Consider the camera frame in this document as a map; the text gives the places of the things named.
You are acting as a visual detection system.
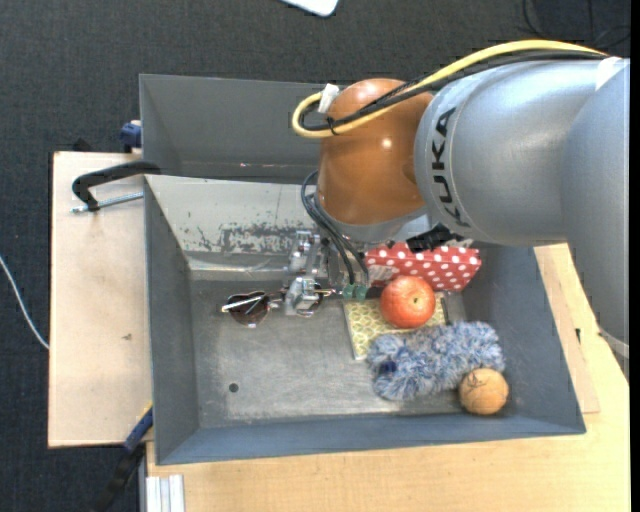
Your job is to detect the heart-shaped brown sunglasses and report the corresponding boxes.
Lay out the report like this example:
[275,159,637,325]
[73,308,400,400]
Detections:
[220,288,327,329]

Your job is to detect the blue and white fluffy cloth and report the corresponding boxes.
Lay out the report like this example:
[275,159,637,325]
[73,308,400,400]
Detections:
[366,320,506,403]

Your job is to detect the yellow patterned flat packet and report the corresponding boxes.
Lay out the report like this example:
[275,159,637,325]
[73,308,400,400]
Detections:
[341,293,450,362]

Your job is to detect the tan ball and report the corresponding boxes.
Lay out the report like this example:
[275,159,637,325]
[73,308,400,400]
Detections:
[458,367,511,417]

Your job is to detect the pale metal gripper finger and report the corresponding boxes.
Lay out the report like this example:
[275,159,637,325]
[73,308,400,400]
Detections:
[283,276,325,317]
[288,230,322,276]

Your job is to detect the black cylinder on white bracket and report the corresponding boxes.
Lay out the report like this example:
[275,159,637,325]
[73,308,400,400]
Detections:
[406,224,465,254]

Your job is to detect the red-orange apple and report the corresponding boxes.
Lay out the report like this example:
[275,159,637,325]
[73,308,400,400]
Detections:
[379,274,437,330]

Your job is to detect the grey metal bin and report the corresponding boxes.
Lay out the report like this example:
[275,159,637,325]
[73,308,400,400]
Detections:
[138,73,587,466]

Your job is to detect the pale wood board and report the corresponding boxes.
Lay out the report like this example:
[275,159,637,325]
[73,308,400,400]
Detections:
[47,150,154,448]

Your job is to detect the red white-dotted box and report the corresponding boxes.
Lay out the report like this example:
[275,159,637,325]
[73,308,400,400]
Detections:
[363,240,483,293]

